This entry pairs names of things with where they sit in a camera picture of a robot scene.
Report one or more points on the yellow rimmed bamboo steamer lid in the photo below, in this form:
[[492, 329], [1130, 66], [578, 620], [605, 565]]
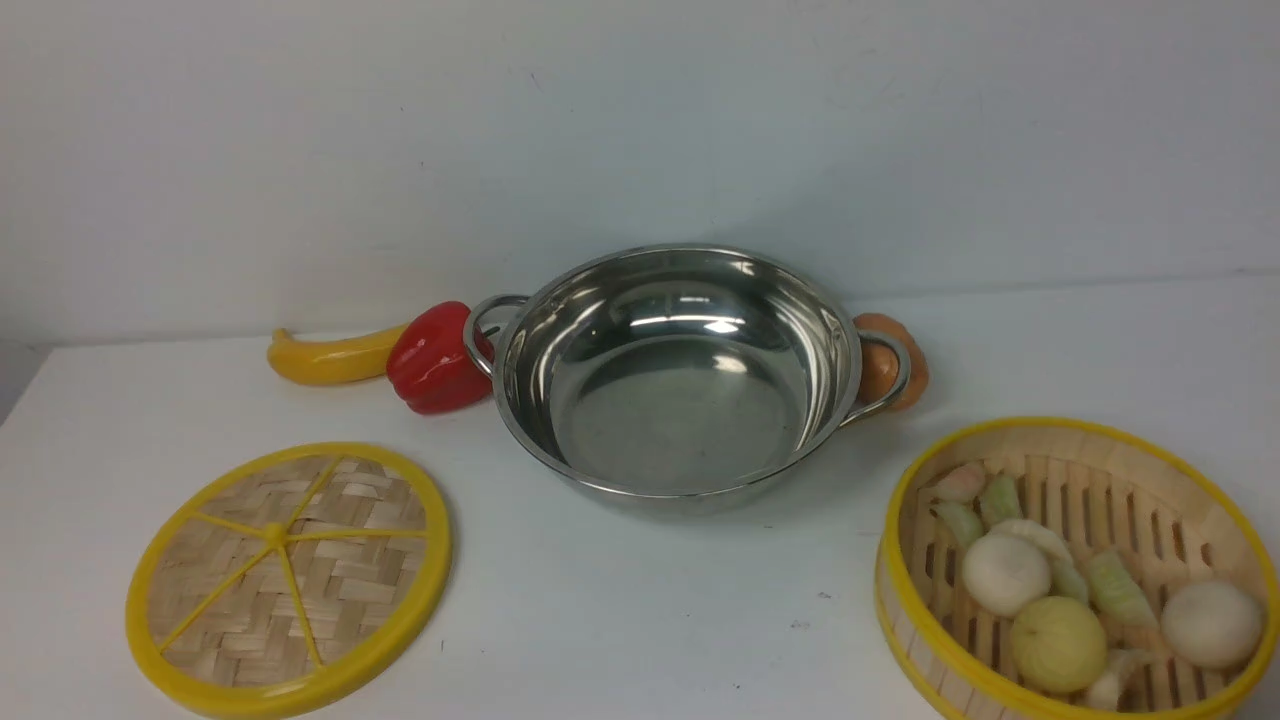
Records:
[[290, 582]]

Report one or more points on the yellow rimmed bamboo steamer basket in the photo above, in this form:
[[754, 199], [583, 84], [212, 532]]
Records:
[[1101, 489]]

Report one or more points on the stainless steel pot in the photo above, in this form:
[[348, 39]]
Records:
[[679, 377]]

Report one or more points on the red bell pepper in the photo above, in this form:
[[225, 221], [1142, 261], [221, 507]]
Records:
[[429, 367]]

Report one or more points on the yellow banana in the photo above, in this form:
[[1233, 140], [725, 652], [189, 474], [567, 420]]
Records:
[[332, 363]]

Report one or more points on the pink shrimp dumpling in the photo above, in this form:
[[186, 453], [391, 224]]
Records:
[[962, 484]]

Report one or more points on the white steamed bun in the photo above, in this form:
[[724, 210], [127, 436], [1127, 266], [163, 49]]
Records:
[[1004, 574]]

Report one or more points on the yellow green steamed bun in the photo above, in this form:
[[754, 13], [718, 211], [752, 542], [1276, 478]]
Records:
[[1058, 645]]

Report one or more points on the green dumpling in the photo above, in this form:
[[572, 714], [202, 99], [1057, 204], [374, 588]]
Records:
[[1116, 593]]

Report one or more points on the white bun at right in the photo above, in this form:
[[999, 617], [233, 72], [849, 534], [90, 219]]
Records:
[[1212, 624]]

